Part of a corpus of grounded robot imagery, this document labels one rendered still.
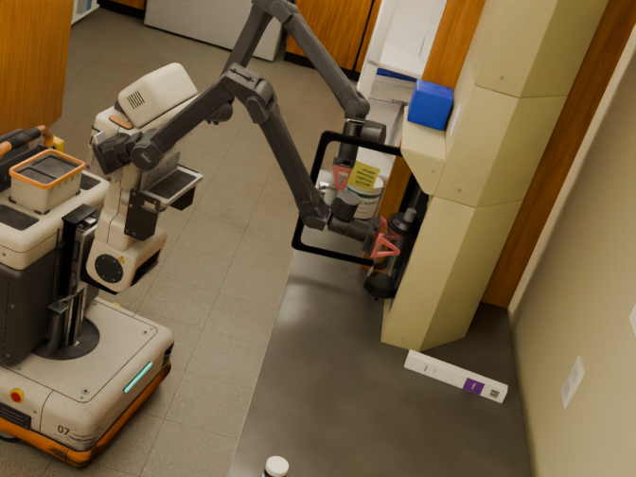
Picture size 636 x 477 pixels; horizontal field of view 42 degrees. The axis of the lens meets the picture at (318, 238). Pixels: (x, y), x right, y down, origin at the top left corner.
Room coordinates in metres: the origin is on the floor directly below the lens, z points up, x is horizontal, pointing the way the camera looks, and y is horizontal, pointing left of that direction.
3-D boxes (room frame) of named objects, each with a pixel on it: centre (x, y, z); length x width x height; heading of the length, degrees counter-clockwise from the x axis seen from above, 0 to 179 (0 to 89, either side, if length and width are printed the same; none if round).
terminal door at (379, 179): (2.19, -0.08, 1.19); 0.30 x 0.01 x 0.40; 97
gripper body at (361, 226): (2.04, -0.11, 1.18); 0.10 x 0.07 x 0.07; 2
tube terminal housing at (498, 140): (2.06, -0.37, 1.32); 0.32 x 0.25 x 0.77; 1
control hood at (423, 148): (2.06, -0.19, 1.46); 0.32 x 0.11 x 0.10; 1
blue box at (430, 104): (2.15, -0.19, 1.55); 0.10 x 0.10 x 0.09; 1
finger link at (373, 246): (2.01, -0.18, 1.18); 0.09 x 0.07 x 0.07; 92
